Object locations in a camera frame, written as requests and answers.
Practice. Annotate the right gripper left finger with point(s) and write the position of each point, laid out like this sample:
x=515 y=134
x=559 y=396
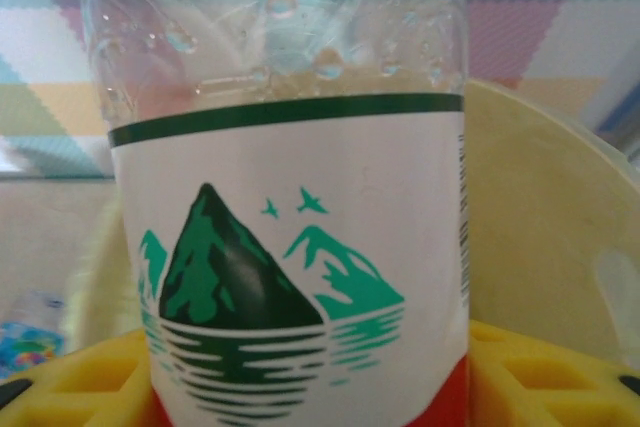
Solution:
x=75 y=392

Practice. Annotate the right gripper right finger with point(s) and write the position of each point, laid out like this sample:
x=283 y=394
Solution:
x=550 y=392

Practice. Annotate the colourful blue label bottle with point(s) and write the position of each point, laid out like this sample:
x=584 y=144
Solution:
x=25 y=347

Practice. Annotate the mountain label bottle red cap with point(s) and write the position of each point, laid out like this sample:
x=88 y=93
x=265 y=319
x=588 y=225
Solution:
x=300 y=197

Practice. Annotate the white plastic bin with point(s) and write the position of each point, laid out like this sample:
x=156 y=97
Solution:
x=500 y=272

